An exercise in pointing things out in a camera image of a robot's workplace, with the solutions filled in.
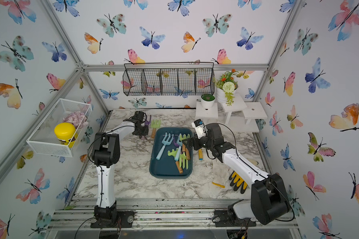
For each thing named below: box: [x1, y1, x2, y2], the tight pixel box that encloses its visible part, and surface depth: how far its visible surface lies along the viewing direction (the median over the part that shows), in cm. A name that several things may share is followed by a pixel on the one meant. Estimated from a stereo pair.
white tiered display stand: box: [194, 93, 268, 133], surface depth 103 cm
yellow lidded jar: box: [54, 121, 79, 149], surface depth 66 cm
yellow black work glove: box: [228, 170, 248, 194], surface depth 86 cm
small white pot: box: [200, 94, 216, 111], surface depth 99 cm
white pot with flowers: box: [215, 68, 243, 107], surface depth 86 cm
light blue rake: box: [174, 133, 183, 161], surface depth 98 cm
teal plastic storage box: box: [149, 126, 193, 180], surface depth 97 cm
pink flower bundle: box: [62, 111, 89, 128], surface depth 71 cm
